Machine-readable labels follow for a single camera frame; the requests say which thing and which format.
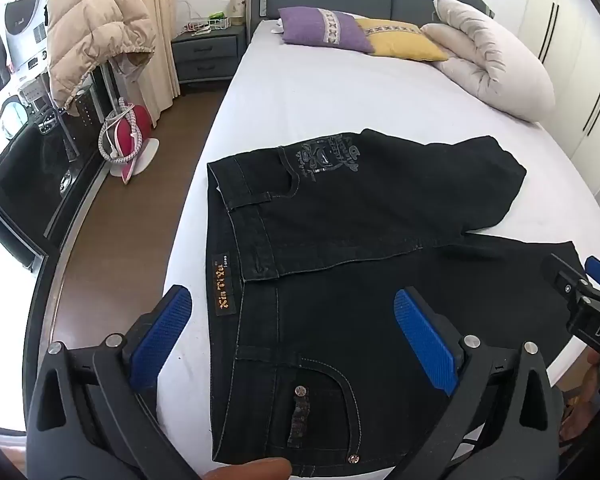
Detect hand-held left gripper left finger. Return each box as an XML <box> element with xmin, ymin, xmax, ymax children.
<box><xmin>25</xmin><ymin>284</ymin><xmax>207</xmax><ymax>480</ymax></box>

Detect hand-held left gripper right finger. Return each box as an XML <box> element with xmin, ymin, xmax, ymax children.
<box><xmin>392</xmin><ymin>286</ymin><xmax>567</xmax><ymax>480</ymax></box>

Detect black denim pants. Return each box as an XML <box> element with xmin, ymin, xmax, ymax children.
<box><xmin>206</xmin><ymin>128</ymin><xmax>593</xmax><ymax>478</ymax></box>

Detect dark glass cabinet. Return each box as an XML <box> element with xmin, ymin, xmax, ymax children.
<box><xmin>0</xmin><ymin>0</ymin><xmax>118</xmax><ymax>266</ymax></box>

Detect beige folded duvet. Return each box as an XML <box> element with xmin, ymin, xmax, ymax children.
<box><xmin>420</xmin><ymin>0</ymin><xmax>557</xmax><ymax>122</ymax></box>

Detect white wardrobe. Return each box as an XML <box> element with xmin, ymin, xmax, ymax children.
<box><xmin>517</xmin><ymin>0</ymin><xmax>600</xmax><ymax>203</ymax></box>

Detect white bed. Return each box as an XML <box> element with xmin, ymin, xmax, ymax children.
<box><xmin>160</xmin><ymin>17</ymin><xmax>600</xmax><ymax>480</ymax></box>

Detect grey nightstand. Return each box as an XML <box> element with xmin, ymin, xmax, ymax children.
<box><xmin>171</xmin><ymin>25</ymin><xmax>246</xmax><ymax>84</ymax></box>

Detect yellow patterned pillow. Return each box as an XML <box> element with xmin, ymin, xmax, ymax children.
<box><xmin>355</xmin><ymin>18</ymin><xmax>449</xmax><ymax>62</ymax></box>

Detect beige puffer jacket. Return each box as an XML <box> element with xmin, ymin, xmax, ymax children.
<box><xmin>45</xmin><ymin>0</ymin><xmax>157</xmax><ymax>117</ymax></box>

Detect cream curtain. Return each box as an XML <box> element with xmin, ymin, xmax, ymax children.
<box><xmin>112</xmin><ymin>0</ymin><xmax>182</xmax><ymax>127</ymax></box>

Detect purple patterned pillow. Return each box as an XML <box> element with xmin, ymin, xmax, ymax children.
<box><xmin>278</xmin><ymin>6</ymin><xmax>376</xmax><ymax>54</ymax></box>

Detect red appliance with braided cord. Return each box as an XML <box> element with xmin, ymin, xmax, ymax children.
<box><xmin>98</xmin><ymin>97</ymin><xmax>162</xmax><ymax>186</ymax></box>

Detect white wire basket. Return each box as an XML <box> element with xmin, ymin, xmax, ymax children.
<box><xmin>182</xmin><ymin>0</ymin><xmax>232</xmax><ymax>36</ymax></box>

